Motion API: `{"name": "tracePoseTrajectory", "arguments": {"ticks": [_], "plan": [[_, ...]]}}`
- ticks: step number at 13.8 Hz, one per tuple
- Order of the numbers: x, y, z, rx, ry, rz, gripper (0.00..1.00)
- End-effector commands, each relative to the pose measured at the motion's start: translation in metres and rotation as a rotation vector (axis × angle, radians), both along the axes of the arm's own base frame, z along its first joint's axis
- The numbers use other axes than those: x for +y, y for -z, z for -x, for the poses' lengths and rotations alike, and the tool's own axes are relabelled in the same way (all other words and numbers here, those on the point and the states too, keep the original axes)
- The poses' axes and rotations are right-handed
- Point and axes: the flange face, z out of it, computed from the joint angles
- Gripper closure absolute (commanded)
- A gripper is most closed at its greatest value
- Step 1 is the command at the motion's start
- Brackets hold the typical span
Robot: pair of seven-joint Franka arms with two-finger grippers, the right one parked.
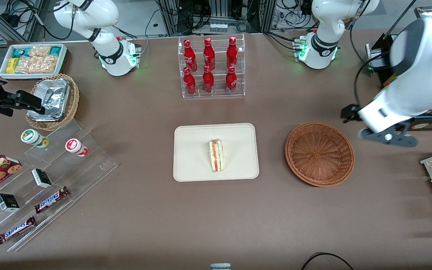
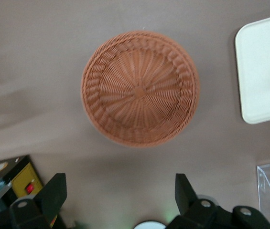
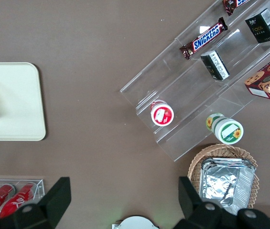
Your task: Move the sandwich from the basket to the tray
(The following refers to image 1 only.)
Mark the red lidded white cup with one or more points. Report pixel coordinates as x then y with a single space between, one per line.
75 146

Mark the light wicker basket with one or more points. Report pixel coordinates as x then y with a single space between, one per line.
74 97

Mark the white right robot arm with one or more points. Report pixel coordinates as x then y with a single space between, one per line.
107 15

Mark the teal snack packet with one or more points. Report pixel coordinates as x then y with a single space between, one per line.
55 50
20 52

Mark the small black carton box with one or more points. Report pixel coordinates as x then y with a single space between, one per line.
41 178
8 202

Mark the clear acrylic bottle rack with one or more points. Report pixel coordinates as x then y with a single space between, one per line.
218 95

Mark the cream plastic tray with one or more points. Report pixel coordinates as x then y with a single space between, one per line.
193 157

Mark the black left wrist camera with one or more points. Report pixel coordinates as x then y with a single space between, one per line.
350 112

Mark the clear acrylic stepped shelf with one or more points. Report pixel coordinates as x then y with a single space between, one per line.
92 165

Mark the yellow snack packet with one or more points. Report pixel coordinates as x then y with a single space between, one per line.
11 65

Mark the white plastic bin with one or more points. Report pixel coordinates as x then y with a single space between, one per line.
63 62

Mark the triangle sandwich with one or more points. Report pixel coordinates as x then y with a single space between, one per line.
216 155

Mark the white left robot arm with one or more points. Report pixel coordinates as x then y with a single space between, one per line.
324 48

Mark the small grey device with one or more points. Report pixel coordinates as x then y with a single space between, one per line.
220 267

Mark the Snickers chocolate bar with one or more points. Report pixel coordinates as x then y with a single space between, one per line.
51 200
16 230

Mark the green sunflower lidded cup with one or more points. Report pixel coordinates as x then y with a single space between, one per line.
31 137

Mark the brown wicker basket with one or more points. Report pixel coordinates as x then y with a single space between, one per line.
319 153

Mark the aluminium equipment rack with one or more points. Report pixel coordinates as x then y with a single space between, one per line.
201 11

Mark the white power strip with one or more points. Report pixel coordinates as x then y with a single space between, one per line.
218 27

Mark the red cola bottle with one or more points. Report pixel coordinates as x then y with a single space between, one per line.
189 82
231 80
208 80
190 56
209 54
232 52

